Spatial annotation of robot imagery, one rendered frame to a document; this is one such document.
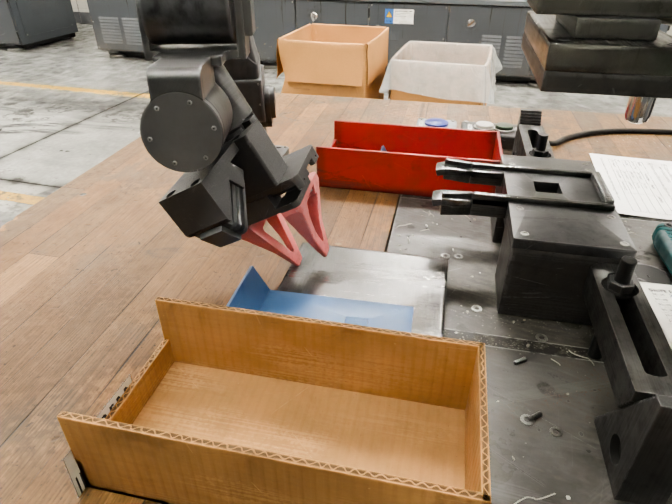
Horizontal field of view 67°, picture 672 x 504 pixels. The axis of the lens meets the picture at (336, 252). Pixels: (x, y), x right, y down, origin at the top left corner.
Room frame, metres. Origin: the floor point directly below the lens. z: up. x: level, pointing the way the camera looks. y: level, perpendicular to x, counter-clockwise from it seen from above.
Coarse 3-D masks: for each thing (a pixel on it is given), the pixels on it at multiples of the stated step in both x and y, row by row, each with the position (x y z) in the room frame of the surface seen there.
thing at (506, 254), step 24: (552, 192) 0.50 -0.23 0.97; (504, 240) 0.43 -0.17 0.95; (504, 264) 0.40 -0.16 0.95; (528, 264) 0.38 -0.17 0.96; (552, 264) 0.38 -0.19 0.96; (576, 264) 0.37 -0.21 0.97; (504, 288) 0.38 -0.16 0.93; (528, 288) 0.38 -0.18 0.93; (552, 288) 0.37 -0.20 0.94; (576, 288) 0.37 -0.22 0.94; (504, 312) 0.38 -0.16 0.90; (528, 312) 0.38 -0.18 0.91; (552, 312) 0.37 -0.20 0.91; (576, 312) 0.37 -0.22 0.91
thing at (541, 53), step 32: (544, 0) 0.44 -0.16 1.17; (576, 0) 0.44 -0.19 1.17; (608, 0) 0.43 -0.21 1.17; (640, 0) 0.43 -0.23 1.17; (544, 32) 0.45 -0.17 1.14; (576, 32) 0.43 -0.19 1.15; (608, 32) 0.42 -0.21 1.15; (640, 32) 0.42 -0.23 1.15; (544, 64) 0.41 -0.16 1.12; (576, 64) 0.40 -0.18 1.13; (608, 64) 0.40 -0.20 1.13; (640, 64) 0.39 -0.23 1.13; (640, 96) 0.39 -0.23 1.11
